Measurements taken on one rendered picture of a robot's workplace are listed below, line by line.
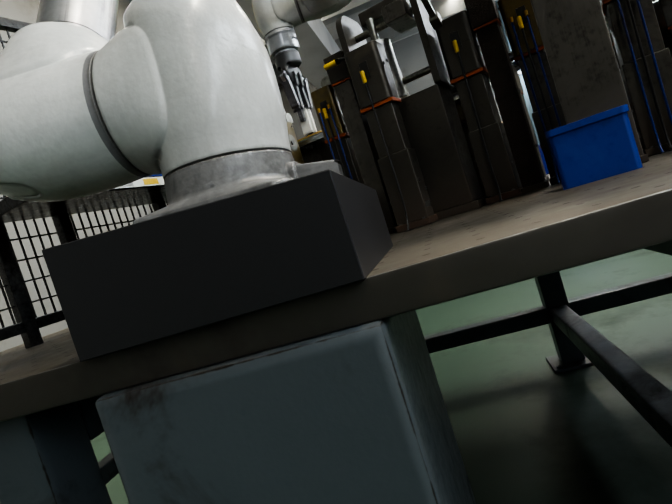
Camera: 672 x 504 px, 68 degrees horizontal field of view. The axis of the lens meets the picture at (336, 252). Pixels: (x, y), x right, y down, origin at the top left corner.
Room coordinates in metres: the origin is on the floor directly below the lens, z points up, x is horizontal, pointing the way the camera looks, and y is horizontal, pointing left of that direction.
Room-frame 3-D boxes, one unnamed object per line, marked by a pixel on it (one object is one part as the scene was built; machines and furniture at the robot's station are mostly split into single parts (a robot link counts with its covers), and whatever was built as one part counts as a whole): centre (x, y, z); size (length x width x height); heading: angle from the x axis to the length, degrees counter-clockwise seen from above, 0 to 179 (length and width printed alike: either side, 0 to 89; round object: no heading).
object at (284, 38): (1.46, -0.04, 1.30); 0.09 x 0.09 x 0.06
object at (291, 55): (1.46, -0.03, 1.22); 0.08 x 0.07 x 0.09; 151
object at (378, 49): (1.02, -0.17, 0.89); 0.09 x 0.08 x 0.38; 151
